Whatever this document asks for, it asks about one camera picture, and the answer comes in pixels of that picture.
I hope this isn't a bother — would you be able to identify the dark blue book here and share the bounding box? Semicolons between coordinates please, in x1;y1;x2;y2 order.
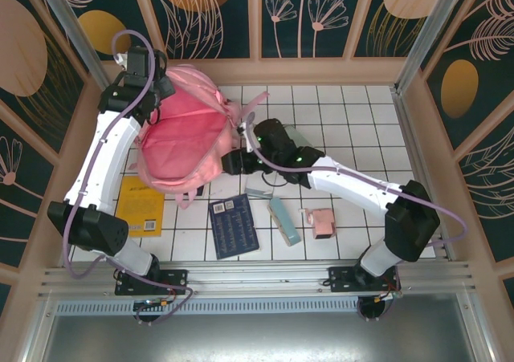
208;193;262;261

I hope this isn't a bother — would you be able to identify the small pink box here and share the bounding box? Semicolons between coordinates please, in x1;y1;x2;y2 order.
298;207;337;241

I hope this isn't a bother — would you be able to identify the yellow book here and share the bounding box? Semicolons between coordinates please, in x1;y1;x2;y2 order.
116;176;165;238

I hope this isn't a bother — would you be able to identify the slotted metal strip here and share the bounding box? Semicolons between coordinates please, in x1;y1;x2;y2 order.
54;299;361;318

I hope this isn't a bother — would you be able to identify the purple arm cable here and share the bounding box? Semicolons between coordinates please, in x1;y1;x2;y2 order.
239;112;469;323
63;29;196;326

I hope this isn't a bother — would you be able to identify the aluminium corner post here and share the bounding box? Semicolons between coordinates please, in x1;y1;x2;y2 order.
31;0;118;100
395;0;471;94

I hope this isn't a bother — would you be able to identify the teal grid paper notepad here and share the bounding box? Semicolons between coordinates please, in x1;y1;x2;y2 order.
243;175;278;201

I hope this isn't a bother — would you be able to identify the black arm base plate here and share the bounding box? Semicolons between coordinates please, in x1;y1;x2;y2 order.
328;266;402;295
115;268;189;297

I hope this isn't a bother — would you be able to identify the pink school backpack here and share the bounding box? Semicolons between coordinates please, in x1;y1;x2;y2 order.
136;63;271;210

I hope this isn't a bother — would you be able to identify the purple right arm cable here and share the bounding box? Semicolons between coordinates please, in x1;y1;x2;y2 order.
239;112;469;323

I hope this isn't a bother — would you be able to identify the light blue pencil case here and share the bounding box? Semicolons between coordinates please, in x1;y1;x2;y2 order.
267;196;302;246

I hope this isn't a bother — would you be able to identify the small circuit board with wires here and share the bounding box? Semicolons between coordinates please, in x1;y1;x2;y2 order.
133;297;180;311
375;289;404;302

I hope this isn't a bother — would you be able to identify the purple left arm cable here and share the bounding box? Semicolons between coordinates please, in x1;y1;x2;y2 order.
63;29;196;326

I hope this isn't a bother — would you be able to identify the grey sheet metal panel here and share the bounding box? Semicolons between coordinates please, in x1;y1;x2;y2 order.
18;291;501;362

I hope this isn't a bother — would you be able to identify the aluminium side rail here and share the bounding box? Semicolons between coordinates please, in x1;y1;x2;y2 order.
391;87;457;262

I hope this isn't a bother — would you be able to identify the long aluminium mounting rail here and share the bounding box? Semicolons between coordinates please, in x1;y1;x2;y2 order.
38;259;477;301

